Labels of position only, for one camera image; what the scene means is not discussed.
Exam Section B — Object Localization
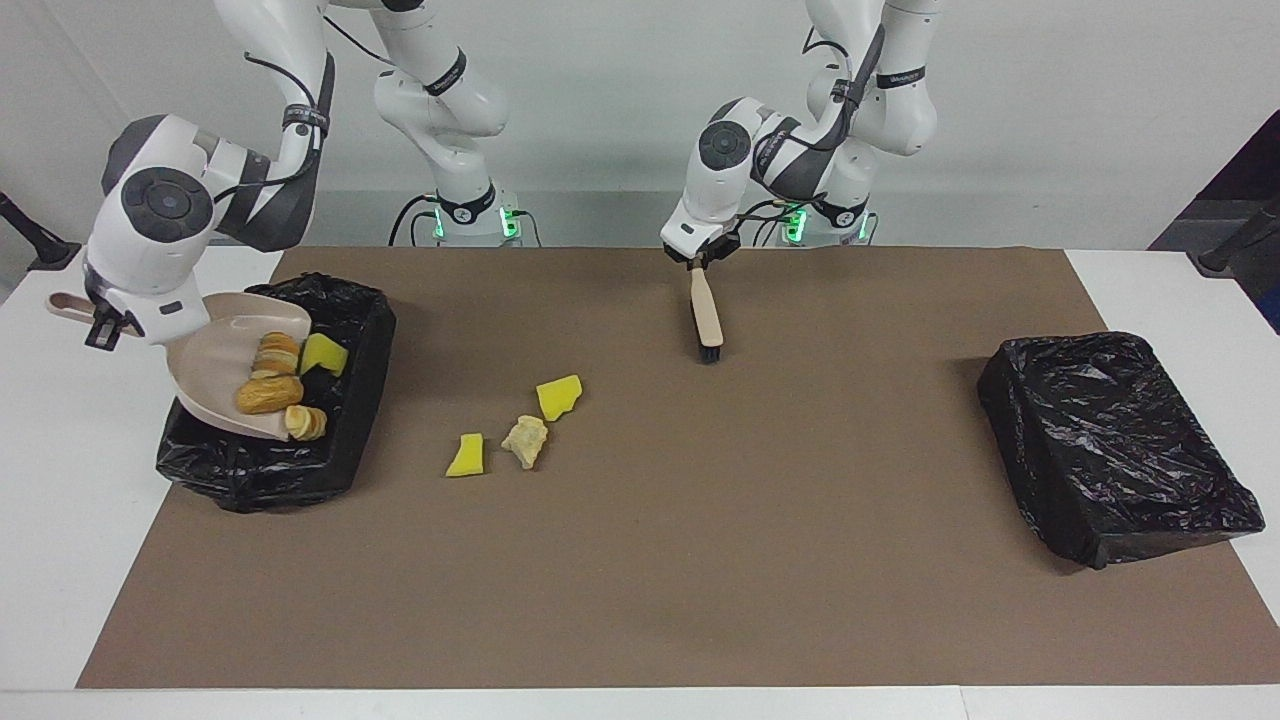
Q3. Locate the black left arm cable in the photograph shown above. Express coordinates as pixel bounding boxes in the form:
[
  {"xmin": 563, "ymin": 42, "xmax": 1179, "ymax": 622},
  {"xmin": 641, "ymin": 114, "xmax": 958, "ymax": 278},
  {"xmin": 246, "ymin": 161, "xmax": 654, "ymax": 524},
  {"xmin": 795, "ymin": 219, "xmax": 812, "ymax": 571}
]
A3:
[{"xmin": 735, "ymin": 20, "xmax": 891, "ymax": 233}]

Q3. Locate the brown table mat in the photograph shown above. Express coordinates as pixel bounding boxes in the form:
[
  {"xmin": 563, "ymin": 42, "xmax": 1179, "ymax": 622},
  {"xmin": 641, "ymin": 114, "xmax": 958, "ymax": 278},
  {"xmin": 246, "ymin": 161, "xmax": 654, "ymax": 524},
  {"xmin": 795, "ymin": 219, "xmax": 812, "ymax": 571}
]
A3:
[{"xmin": 77, "ymin": 246, "xmax": 1280, "ymax": 689}]

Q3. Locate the beige hand brush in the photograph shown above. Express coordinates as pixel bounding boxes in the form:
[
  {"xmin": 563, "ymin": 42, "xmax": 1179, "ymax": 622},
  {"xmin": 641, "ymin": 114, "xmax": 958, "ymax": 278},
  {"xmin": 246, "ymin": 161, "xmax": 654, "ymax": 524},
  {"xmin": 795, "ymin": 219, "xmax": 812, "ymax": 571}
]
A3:
[{"xmin": 688, "ymin": 262, "xmax": 725, "ymax": 363}]

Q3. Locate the brown bread roll toy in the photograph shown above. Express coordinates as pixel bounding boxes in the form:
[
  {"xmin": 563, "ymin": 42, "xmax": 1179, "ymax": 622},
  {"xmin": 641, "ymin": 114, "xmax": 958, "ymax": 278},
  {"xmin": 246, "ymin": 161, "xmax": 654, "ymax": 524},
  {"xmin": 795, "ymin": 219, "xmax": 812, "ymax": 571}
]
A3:
[{"xmin": 236, "ymin": 375, "xmax": 305, "ymax": 416}]

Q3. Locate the black background panel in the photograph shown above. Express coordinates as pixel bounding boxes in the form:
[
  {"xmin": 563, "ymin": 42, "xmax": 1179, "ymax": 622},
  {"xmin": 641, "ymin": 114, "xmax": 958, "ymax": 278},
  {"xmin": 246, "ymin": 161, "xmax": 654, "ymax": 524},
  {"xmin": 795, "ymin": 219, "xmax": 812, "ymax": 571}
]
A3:
[{"xmin": 1148, "ymin": 108, "xmax": 1280, "ymax": 251}]

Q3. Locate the notched yellow sponge piece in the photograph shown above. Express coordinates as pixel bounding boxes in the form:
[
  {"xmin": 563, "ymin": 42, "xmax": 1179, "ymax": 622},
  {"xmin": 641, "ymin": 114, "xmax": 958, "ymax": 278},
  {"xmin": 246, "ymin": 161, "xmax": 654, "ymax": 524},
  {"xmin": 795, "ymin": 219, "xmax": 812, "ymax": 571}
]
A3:
[{"xmin": 300, "ymin": 333, "xmax": 350, "ymax": 378}]

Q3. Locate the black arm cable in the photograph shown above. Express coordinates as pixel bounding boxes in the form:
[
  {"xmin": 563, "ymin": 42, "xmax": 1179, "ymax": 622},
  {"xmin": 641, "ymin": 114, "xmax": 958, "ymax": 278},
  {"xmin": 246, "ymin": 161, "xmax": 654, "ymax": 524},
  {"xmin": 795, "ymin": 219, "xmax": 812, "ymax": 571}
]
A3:
[
  {"xmin": 735, "ymin": 20, "xmax": 891, "ymax": 233},
  {"xmin": 243, "ymin": 0, "xmax": 401, "ymax": 201}
]

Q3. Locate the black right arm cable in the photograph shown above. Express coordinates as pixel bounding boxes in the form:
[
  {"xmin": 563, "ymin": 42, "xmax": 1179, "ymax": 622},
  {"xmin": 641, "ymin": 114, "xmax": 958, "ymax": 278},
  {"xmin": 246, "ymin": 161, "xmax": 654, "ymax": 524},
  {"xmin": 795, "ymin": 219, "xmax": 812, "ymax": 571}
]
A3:
[{"xmin": 243, "ymin": 0, "xmax": 401, "ymax": 201}]

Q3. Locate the black base cable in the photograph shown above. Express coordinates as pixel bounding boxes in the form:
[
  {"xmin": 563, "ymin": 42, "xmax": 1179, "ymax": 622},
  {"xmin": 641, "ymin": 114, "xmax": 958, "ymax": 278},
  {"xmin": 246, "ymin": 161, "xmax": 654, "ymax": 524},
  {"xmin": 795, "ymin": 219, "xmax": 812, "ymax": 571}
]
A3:
[
  {"xmin": 745, "ymin": 198, "xmax": 806, "ymax": 247},
  {"xmin": 388, "ymin": 193, "xmax": 441, "ymax": 247}
]

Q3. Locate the beige plastic dustpan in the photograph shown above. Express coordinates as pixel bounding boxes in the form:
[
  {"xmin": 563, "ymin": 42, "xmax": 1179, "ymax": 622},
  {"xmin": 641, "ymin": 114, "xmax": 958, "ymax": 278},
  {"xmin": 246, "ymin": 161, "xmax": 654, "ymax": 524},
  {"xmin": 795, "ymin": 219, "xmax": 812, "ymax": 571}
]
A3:
[{"xmin": 45, "ymin": 292, "xmax": 331, "ymax": 442}]

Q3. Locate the black bag lined bin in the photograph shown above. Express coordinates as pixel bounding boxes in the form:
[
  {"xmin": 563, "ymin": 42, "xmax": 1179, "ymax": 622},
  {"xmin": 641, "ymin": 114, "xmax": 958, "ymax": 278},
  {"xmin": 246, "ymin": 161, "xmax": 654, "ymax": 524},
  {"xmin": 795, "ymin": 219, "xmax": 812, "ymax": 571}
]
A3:
[
  {"xmin": 155, "ymin": 272, "xmax": 398, "ymax": 514},
  {"xmin": 977, "ymin": 331, "xmax": 1266, "ymax": 571}
]

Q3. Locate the beige foam chunk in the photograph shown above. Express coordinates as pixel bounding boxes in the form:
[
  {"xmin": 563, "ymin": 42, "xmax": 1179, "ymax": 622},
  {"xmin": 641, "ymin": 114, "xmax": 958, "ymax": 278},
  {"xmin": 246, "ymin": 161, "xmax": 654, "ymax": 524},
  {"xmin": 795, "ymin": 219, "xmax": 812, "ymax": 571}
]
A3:
[{"xmin": 501, "ymin": 414, "xmax": 550, "ymax": 471}]

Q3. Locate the black stand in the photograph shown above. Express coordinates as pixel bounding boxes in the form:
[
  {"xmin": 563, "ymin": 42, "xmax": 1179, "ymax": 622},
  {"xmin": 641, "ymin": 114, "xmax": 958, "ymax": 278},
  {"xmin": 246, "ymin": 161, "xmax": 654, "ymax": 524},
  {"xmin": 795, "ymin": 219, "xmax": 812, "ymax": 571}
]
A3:
[
  {"xmin": 0, "ymin": 190, "xmax": 81, "ymax": 271},
  {"xmin": 1190, "ymin": 195, "xmax": 1280, "ymax": 276}
]

